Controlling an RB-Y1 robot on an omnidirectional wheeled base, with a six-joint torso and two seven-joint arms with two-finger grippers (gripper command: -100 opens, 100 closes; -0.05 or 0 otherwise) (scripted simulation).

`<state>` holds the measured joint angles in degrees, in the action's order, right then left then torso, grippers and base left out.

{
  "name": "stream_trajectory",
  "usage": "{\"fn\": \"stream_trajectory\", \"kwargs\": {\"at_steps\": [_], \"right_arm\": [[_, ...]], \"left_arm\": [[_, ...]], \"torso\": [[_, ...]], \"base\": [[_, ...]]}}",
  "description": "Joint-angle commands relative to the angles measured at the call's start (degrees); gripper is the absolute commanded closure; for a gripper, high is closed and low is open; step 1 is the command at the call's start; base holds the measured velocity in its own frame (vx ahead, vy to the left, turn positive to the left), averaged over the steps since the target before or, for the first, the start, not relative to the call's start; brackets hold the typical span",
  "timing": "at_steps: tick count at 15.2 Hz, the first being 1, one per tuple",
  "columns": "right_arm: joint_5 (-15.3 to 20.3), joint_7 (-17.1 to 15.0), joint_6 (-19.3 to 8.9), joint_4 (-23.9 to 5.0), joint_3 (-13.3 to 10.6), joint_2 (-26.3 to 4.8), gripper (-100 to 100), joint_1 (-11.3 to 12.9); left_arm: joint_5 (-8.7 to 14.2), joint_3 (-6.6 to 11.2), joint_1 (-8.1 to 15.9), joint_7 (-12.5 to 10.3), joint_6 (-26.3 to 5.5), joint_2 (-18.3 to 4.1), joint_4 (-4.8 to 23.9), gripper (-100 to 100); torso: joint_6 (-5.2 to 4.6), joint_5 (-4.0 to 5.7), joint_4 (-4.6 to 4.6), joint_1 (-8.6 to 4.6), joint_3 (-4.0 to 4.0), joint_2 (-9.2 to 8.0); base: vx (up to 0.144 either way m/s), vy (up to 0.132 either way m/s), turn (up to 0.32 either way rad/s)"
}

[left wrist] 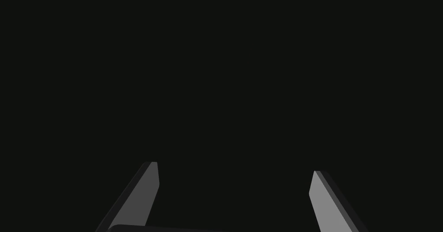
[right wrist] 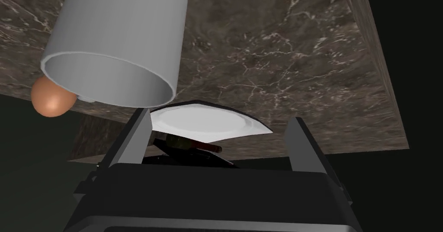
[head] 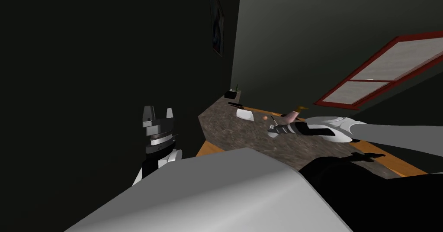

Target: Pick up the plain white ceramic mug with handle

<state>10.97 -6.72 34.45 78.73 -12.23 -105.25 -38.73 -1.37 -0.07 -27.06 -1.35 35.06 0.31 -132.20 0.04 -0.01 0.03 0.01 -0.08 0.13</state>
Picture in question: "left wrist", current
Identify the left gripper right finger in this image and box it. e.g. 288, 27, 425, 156
308, 170, 369, 232

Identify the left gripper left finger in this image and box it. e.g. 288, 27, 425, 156
95, 161, 160, 232

